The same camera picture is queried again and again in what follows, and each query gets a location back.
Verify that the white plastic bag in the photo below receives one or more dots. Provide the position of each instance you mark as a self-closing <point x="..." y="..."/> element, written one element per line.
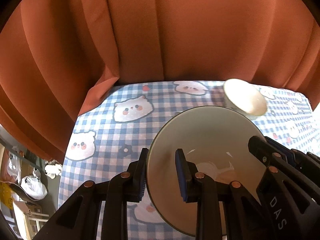
<point x="33" y="187"/>

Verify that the floral ceramic bowl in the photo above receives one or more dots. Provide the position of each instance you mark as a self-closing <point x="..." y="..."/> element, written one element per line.
<point x="244" y="98"/>
<point x="216" y="140"/>

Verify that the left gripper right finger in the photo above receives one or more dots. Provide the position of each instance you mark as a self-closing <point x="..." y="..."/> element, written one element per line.
<point x="224" y="211"/>

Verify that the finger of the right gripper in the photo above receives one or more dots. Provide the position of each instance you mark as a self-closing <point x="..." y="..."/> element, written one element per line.
<point x="306" y="163"/>
<point x="290" y="199"/>

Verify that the orange curtain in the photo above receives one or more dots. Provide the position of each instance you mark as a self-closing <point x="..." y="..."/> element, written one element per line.
<point x="59" y="58"/>

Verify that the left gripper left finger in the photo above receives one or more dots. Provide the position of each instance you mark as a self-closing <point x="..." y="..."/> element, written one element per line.
<point x="95" y="206"/>

